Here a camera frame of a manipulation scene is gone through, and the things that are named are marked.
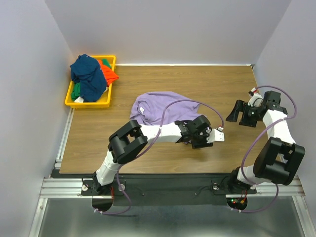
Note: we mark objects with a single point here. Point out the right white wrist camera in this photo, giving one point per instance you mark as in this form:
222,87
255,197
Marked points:
255,98

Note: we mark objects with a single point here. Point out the aluminium frame rail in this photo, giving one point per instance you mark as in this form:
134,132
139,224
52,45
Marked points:
59,188

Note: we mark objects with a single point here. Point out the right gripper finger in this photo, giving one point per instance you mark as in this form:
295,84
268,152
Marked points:
238,107
248,116

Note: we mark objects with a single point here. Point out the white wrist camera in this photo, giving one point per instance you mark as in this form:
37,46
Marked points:
215,135
255,98

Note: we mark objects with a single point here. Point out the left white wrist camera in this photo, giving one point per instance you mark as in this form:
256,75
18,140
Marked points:
215,135

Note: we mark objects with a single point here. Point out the yellow plastic bin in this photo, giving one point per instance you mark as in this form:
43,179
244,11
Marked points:
105,99

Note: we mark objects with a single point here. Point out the navy blue t shirt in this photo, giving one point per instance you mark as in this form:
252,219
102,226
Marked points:
89,76

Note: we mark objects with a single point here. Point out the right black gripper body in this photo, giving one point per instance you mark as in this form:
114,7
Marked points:
255,110

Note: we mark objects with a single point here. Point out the white cloth piece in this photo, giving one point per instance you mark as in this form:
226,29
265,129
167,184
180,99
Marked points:
79,100

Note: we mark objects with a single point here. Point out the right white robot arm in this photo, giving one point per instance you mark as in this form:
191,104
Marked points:
280,157

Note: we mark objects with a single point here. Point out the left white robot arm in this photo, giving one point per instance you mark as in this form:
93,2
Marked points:
127,144

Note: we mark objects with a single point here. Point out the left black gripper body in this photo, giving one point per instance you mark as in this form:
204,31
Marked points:
199,139

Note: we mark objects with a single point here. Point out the lavender t shirt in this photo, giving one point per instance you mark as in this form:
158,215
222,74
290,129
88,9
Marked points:
148,108

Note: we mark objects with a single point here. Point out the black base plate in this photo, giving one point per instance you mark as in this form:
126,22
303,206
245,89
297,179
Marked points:
158,190

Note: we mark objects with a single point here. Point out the orange t shirt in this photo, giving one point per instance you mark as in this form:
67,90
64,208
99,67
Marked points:
109,75

